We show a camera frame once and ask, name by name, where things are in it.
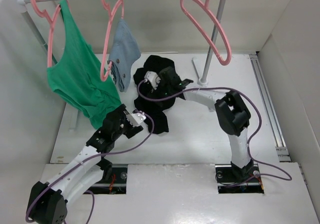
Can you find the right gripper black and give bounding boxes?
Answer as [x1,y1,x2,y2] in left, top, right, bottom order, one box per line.
[147,74,173,107]

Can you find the black t shirt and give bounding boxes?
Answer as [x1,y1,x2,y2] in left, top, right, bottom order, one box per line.
[132,55,186,135]

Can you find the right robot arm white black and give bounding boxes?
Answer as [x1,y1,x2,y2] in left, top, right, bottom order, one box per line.
[148,67,253,181]

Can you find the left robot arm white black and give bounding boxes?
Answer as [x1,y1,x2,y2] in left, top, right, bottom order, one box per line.
[25,104,149,223]

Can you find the right pink hanger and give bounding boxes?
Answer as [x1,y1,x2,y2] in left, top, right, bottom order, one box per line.
[179,0,232,66]

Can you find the pink hanger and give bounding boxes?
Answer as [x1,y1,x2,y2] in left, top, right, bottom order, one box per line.
[30,0,61,68]
[100,0,125,82]
[179,0,232,66]

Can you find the middle pink hanger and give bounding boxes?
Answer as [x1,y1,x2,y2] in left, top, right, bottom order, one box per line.
[100,0,125,82]

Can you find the left pink hanger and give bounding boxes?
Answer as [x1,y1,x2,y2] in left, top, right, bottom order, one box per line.
[30,0,61,68]

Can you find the blue denim garment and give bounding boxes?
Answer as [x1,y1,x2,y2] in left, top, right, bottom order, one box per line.
[108,19,141,92]

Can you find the green tank top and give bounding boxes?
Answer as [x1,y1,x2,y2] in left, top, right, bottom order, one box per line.
[47,0,122,129]

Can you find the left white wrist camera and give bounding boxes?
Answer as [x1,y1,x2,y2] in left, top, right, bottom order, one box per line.
[125,112,147,127]

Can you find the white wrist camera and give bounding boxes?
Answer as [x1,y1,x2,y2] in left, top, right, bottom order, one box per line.
[125,112,147,127]
[144,71,161,90]

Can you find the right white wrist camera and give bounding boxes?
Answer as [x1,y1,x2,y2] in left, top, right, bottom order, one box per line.
[144,71,161,90]

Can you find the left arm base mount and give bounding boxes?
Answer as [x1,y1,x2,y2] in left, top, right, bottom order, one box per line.
[89,164,128,194]

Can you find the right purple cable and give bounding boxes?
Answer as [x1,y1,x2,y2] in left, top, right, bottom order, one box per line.
[136,78,293,186]

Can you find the purple cable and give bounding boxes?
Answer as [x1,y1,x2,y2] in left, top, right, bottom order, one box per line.
[136,78,293,186]
[24,113,156,224]

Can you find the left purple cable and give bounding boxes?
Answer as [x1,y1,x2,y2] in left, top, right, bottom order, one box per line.
[24,113,156,224]

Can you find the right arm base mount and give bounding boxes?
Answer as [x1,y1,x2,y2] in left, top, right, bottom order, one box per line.
[215,164,264,194]

